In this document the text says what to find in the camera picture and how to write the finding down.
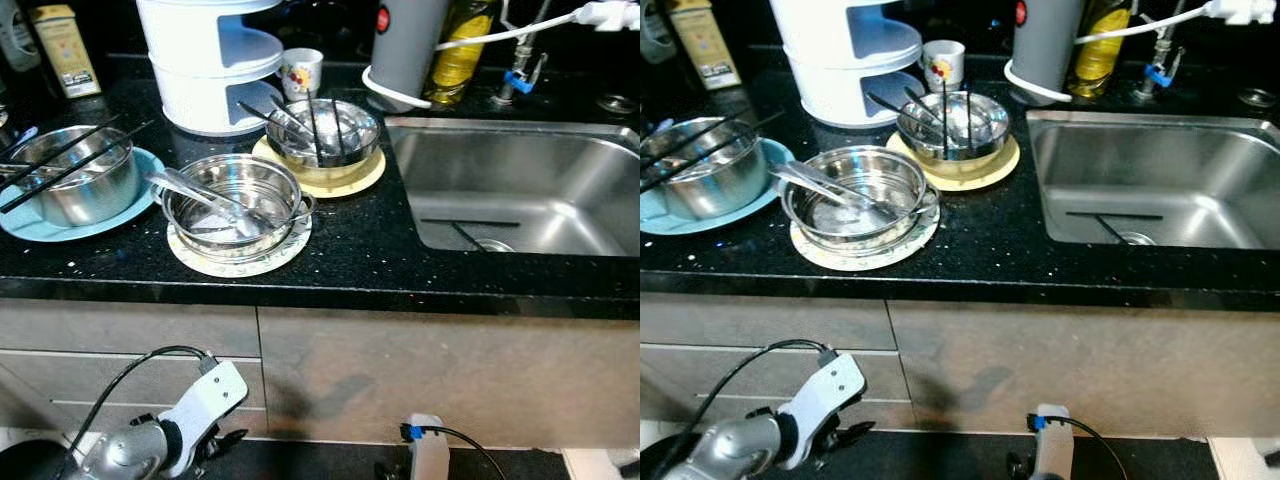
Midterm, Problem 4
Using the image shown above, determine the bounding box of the steel fork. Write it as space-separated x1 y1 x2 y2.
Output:
188 200 316 239
815 195 941 233

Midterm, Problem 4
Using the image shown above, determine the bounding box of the steel spoon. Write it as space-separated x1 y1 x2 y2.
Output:
868 92 946 131
237 100 316 139
268 95 326 141
768 160 891 221
903 87 956 131
148 168 269 229

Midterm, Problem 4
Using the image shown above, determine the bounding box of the steel strainer pot with handles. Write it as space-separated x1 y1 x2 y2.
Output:
160 153 316 251
780 145 941 246

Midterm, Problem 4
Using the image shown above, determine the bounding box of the grey brown base cabinet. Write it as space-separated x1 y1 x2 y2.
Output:
0 295 641 451
640 290 1280 446

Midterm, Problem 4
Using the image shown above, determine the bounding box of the white floral plate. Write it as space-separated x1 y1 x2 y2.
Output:
166 210 314 278
790 200 941 273

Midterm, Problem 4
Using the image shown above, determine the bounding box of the light blue plate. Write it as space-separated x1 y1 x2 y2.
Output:
640 137 796 237
0 145 166 244

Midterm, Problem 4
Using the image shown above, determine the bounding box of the pale yellow plate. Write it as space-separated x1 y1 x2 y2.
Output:
885 128 1021 193
250 135 388 199

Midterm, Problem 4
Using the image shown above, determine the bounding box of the pale yellow bowl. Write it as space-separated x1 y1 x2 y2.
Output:
915 150 1009 179
285 155 379 186

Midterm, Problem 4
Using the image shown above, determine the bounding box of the stainless steel sink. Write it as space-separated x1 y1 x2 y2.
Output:
1025 108 1280 251
385 115 641 259

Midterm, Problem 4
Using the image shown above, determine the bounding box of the steel bowl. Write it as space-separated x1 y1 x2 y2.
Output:
895 90 1013 163
263 98 383 169

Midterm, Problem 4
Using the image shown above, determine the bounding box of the white printed mug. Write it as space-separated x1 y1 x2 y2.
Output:
920 40 967 93
280 47 326 101

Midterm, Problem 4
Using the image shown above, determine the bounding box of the white tiered plastic rack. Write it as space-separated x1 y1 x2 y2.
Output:
135 0 284 136
768 0 923 129

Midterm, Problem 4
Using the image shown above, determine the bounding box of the steel faucet with blue clip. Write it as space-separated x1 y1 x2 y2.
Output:
1135 0 1191 99
490 0 551 106

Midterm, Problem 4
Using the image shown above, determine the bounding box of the beige carton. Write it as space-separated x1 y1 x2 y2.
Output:
665 0 743 91
30 5 103 99

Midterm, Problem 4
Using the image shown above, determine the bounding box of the yellow oil bottle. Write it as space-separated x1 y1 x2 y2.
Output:
425 0 496 106
1065 0 1136 99

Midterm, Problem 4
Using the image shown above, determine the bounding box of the grey electric kettle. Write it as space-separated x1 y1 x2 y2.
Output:
370 0 451 101
1010 0 1091 93

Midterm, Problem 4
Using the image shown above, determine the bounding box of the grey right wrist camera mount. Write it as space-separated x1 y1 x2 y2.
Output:
400 413 451 480
1030 403 1076 480

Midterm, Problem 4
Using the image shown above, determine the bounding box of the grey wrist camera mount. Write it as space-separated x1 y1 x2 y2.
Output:
400 413 451 480
775 350 869 471
1030 403 1076 480
155 360 249 479

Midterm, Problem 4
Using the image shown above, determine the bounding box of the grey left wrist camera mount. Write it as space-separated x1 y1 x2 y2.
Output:
155 360 249 479
775 350 869 471

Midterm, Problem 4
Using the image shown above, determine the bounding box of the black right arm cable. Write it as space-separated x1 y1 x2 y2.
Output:
420 425 511 480
1050 415 1131 480

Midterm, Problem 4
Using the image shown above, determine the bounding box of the white power cable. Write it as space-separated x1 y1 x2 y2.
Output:
362 0 641 111
1003 0 1280 104

